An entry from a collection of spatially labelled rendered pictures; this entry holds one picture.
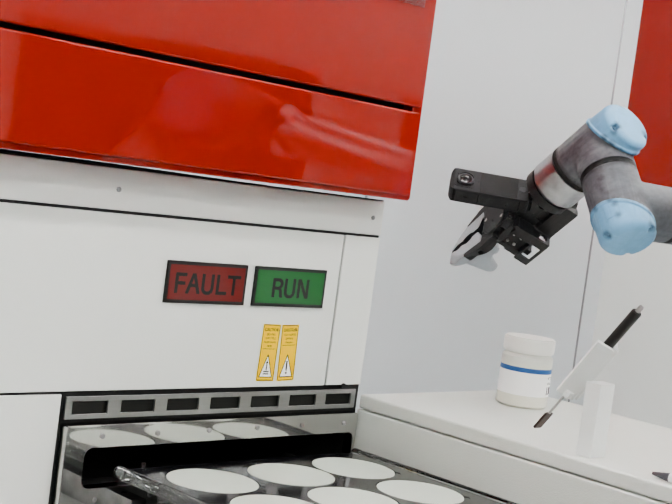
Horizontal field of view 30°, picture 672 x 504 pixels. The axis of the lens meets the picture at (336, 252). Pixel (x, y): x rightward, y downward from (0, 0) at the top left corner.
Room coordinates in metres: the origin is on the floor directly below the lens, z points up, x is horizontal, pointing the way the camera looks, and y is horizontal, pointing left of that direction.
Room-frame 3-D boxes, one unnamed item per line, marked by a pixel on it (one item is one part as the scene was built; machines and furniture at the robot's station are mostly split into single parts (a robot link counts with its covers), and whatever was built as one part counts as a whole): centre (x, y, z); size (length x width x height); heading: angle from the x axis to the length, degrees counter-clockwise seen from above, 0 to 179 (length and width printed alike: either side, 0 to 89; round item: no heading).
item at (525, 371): (1.72, -0.28, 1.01); 0.07 x 0.07 x 0.10
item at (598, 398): (1.42, -0.31, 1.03); 0.06 x 0.04 x 0.13; 45
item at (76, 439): (1.47, 0.10, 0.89); 0.44 x 0.02 x 0.10; 135
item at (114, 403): (1.47, 0.11, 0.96); 0.44 x 0.01 x 0.02; 135
